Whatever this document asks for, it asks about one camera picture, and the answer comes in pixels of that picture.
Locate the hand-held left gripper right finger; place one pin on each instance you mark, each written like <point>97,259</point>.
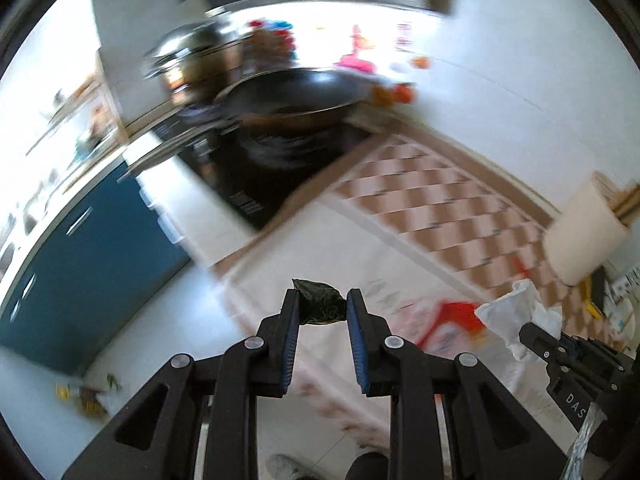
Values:
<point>357,345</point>

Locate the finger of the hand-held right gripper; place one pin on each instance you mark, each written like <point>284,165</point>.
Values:
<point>592,349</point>
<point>542,341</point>

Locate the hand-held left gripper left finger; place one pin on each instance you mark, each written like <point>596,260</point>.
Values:
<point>290,340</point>

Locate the white tissue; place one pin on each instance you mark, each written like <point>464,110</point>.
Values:
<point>510,315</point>

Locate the dark green wrapper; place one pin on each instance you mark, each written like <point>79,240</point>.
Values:
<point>320,305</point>

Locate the clear plastic bag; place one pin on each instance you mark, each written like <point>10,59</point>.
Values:
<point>586,427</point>

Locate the black and yellow sponge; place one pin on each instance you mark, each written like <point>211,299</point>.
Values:
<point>596,295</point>

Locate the small red stick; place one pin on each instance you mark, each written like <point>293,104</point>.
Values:
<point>523,266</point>

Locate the red and white sugar bag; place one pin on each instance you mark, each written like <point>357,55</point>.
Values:
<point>450,317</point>

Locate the cream chopstick holder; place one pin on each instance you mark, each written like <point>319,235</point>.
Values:
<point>580,240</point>

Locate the person's dark trouser leg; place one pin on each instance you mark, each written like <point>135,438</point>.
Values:
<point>367,466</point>

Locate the grey slipper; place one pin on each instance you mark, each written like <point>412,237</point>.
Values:
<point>292,467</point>

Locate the bundle of wooden chopsticks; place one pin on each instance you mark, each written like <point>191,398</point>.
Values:
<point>625,202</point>

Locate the checked beige tablecloth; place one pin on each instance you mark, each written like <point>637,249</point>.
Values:
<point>425,195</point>

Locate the black cooktop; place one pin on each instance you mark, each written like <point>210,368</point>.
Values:
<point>260,175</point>

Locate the pile of colourful wrappers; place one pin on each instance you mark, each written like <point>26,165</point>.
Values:
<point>87,395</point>

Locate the blue cabinet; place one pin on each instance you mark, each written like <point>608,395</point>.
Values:
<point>90,270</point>

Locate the black wok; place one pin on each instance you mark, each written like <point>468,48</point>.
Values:
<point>285,95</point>

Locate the steel pot with lid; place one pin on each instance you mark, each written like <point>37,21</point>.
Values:
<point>195,55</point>

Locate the white open shelf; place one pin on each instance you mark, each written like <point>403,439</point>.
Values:
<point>60,130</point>

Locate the colourful wall stickers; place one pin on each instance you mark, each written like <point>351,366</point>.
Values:
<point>360,60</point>

